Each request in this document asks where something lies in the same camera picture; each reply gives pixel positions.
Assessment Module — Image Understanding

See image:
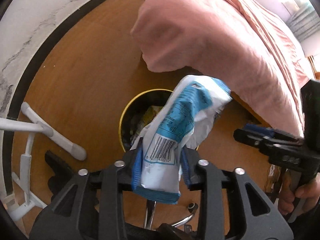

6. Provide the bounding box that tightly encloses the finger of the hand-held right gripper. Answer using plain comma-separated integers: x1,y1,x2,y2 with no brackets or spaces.
234,129,304,155
245,124,304,144

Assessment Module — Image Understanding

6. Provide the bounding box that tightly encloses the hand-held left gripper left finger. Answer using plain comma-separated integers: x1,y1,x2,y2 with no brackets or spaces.
29,137,144,240

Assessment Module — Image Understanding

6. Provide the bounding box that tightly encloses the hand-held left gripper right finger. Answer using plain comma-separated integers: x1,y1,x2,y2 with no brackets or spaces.
181,146,294,240

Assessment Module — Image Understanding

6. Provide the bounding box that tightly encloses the blue and white wrapper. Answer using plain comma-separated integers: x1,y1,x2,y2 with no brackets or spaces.
131,75,233,204

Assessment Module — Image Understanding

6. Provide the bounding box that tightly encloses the yellow rimmed trash bin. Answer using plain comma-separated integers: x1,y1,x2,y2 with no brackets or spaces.
118,89,200,153

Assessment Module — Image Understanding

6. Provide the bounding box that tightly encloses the person's right forearm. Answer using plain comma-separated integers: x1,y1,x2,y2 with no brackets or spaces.
295,200,320,240

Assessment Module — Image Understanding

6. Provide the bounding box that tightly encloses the person's right hand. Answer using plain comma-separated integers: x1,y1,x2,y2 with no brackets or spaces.
277,170,320,215

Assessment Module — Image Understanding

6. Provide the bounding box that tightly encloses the yellow green wrapper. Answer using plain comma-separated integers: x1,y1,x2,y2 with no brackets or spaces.
142,106,163,128

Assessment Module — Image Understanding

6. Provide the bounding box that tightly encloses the chrome office chair base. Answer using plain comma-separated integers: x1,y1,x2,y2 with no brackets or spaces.
144,200,199,233

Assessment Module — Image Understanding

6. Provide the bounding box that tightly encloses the black plastic object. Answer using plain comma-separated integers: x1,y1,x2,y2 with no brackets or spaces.
45,150,75,200

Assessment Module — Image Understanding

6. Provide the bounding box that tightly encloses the white metal rack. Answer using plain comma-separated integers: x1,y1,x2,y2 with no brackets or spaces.
0,102,87,222

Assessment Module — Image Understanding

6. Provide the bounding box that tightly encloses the grey curtain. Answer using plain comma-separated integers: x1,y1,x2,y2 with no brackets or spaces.
282,0,315,40

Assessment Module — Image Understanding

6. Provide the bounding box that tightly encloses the pink blanket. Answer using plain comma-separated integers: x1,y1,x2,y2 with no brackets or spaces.
130,0,315,138

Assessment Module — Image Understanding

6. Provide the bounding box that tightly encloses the wooden bed frame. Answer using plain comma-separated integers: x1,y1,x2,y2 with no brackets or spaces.
230,92,270,128

